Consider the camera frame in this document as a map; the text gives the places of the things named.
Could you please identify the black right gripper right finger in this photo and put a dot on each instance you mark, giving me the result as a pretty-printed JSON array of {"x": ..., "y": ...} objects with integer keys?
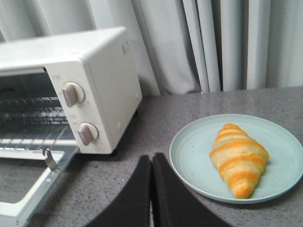
[{"x": 172, "y": 203}]

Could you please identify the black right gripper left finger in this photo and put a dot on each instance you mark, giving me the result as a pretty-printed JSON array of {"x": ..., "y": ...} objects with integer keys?
[{"x": 131, "y": 207}]

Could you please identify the golden striped croissant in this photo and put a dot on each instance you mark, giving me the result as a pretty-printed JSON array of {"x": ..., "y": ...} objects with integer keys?
[{"x": 239, "y": 159}]

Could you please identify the silver glass oven door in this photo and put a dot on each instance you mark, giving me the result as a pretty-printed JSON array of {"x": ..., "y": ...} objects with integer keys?
[{"x": 27, "y": 173}]

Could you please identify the lower grey oven knob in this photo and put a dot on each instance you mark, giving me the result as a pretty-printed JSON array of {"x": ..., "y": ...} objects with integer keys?
[{"x": 87, "y": 132}]

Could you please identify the grey oven knob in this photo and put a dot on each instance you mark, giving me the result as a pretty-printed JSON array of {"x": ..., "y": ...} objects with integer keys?
[
  {"x": 73, "y": 93},
  {"x": 87, "y": 132}
]

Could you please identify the upper grey oven knob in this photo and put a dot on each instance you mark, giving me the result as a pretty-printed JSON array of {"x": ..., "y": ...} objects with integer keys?
[{"x": 73, "y": 93}]

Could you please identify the white Toshiba toaster oven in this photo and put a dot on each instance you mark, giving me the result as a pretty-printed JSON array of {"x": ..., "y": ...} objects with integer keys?
[{"x": 99, "y": 60}]

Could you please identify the light green plate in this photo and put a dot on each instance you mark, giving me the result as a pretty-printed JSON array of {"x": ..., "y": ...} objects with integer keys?
[{"x": 190, "y": 148}]

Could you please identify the grey curtain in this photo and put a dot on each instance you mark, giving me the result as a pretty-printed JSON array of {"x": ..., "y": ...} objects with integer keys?
[{"x": 182, "y": 46}]

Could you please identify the metal wire oven rack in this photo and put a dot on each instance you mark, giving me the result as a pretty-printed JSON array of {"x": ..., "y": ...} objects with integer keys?
[{"x": 34, "y": 122}]

